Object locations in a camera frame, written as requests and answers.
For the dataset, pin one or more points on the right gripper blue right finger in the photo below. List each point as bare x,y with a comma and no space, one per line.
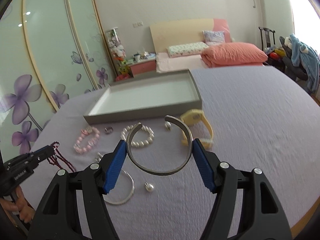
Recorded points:
262,215

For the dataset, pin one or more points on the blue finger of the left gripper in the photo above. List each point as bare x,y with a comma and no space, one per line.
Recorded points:
43,153

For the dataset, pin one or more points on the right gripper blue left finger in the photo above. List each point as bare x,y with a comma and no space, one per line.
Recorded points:
57,213

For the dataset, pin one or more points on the thin silver bangle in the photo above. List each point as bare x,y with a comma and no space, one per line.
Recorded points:
123,190

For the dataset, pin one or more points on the single pearl earring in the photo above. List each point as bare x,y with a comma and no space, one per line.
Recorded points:
149,187

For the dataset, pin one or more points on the yellow wrist watch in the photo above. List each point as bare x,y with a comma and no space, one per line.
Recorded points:
199,126

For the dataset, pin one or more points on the dark metal cuff bangle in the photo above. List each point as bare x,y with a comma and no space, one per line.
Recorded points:
164,154

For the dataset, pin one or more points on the pearl cluster charm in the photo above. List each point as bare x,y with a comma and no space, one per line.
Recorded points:
99,157

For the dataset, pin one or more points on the person's left hand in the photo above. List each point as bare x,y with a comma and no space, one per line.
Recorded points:
26,213

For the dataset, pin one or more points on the lilac bedspread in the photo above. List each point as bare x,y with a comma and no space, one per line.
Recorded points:
260,117

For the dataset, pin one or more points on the red bin bag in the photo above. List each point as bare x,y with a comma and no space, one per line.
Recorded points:
123,77

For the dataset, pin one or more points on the sliding wardrobe floral doors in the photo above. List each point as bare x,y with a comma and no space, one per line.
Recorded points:
51,51

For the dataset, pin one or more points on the clear tube of plush toys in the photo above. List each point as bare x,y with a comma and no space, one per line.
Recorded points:
117,52

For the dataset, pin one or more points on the pink bedside table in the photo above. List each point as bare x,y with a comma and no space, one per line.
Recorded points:
142,67

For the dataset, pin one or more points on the grey shallow tray box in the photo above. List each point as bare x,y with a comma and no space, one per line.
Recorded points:
148,96

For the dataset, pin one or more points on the pink bed sheet mattress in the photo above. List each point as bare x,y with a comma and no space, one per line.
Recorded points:
166,64

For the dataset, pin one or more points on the salmon folded duvet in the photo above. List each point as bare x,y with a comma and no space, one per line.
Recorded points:
233,54

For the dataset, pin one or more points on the blue plush robe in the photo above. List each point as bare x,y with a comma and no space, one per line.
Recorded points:
308,58

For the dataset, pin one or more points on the beige pink headboard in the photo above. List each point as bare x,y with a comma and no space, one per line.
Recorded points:
178,32

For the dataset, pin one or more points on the floral white pillow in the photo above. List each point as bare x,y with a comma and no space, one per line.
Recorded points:
186,49

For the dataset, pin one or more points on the dark wooden chair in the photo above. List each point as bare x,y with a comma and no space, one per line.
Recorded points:
267,37

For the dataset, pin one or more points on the purple patterned pillow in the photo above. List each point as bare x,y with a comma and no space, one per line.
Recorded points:
212,38

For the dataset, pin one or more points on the white wall socket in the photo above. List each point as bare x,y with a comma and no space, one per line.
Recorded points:
138,24

